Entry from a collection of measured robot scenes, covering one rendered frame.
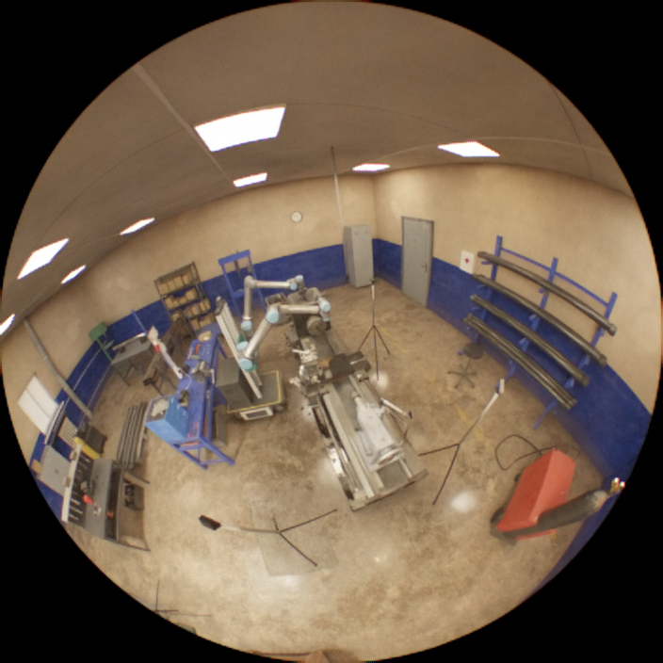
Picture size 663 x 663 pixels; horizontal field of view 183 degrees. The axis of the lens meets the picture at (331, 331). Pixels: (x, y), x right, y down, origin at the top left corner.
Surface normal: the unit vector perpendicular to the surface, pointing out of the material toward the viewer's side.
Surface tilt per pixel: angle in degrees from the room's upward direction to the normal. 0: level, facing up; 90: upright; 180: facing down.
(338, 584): 0
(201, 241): 90
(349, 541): 0
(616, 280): 90
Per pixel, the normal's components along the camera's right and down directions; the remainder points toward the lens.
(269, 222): 0.33, 0.52
